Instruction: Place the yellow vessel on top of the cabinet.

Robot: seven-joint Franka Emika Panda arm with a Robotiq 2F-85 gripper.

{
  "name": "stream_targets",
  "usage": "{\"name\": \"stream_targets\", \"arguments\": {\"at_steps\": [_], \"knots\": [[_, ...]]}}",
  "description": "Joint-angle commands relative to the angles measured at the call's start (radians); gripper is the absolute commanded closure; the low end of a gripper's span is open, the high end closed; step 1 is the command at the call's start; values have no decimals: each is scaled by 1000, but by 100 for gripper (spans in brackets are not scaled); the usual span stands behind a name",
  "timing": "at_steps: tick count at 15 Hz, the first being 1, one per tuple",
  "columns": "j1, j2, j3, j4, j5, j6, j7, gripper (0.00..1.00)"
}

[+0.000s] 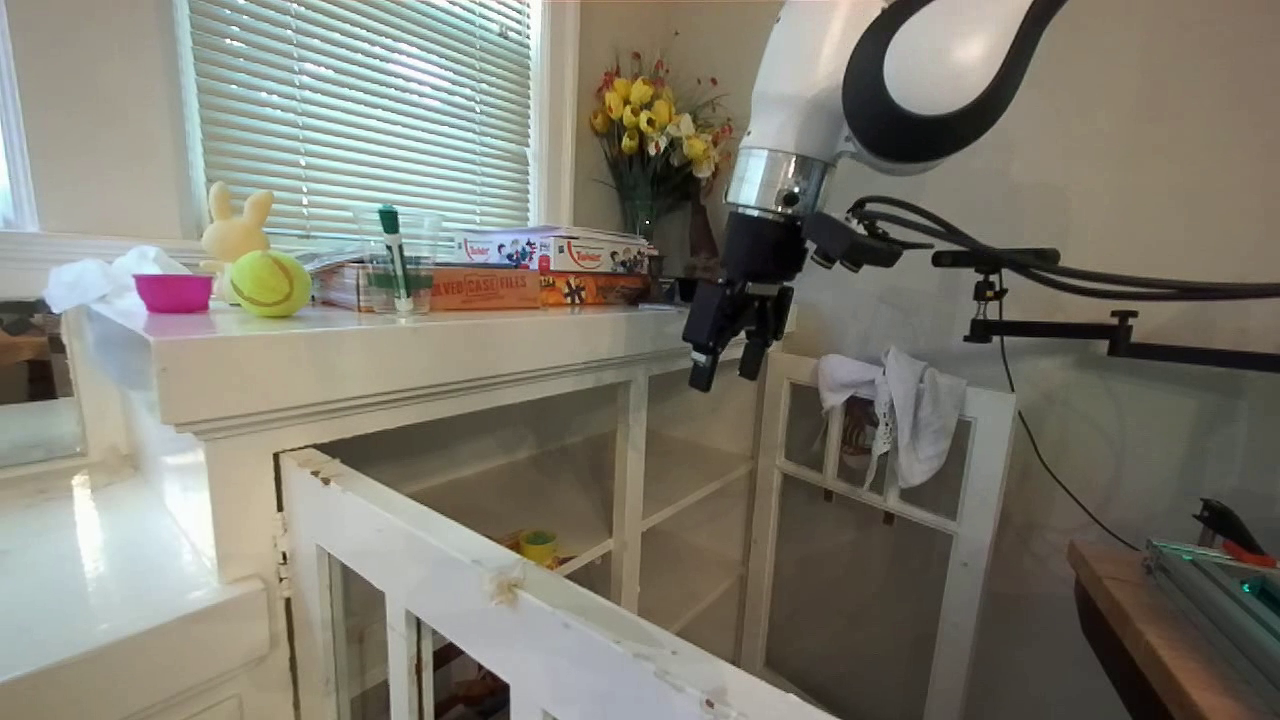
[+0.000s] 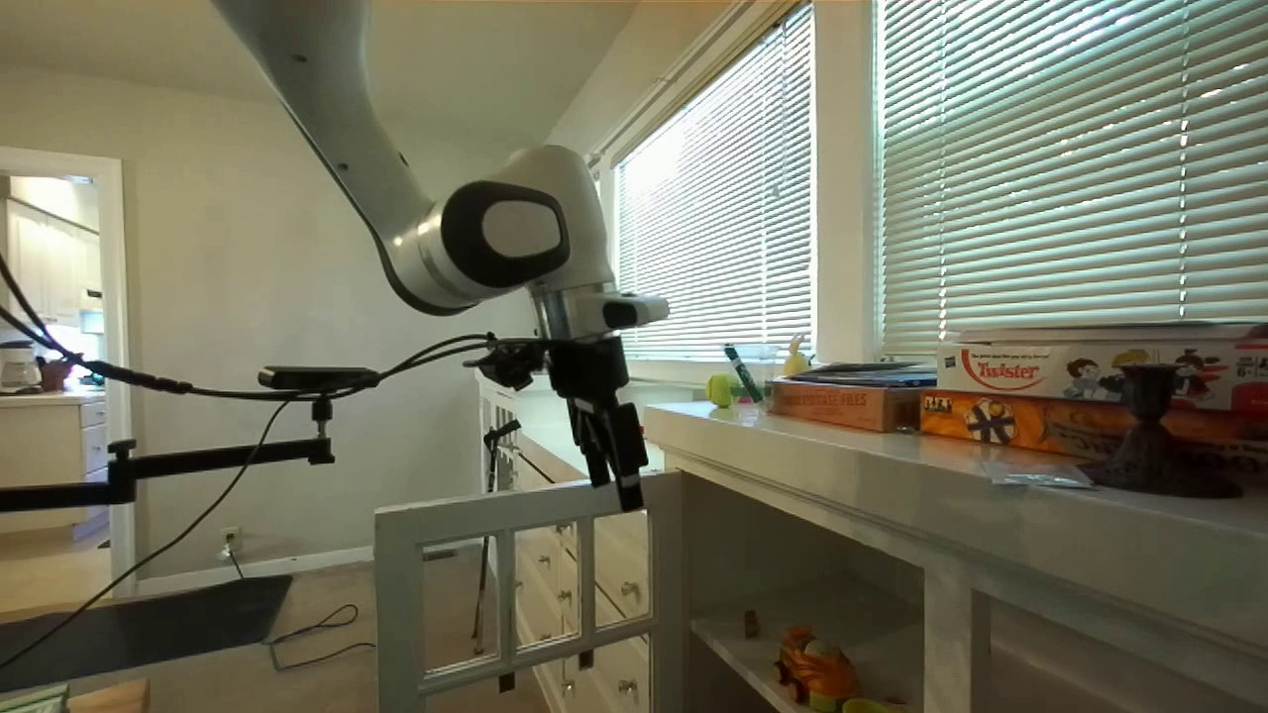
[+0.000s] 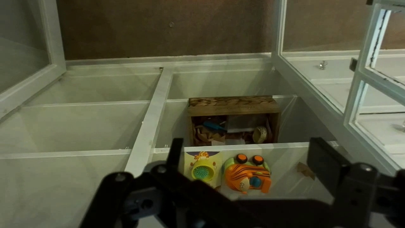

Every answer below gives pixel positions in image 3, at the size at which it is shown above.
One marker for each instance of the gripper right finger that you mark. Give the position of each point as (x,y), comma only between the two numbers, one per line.
(354,183)

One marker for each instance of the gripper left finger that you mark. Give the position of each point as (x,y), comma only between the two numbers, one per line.
(158,186)

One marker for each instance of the yellow vessel with teal inside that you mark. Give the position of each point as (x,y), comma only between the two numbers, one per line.
(202,171)

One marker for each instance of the white cabinet with shelves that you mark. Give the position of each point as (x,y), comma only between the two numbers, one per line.
(95,126)

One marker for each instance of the white framed glass cabinet door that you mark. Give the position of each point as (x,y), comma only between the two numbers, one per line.
(19,63)
(354,95)

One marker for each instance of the brown wood scrap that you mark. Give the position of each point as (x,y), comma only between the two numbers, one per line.
(305,170)

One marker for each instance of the yellow printed card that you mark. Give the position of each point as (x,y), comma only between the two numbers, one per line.
(213,158)

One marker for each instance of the heap of brown wood scraps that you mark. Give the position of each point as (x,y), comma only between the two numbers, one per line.
(205,136)

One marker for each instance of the blue tool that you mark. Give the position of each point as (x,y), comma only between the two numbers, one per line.
(214,126)

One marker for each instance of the orange tiger toy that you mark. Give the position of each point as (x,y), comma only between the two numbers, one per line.
(246,177)

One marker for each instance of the beige tape roll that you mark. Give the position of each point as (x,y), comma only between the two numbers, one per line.
(259,135)

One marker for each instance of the brown wooden box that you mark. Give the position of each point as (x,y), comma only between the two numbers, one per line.
(232,106)

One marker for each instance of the silver door knob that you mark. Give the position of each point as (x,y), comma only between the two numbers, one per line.
(322,65)

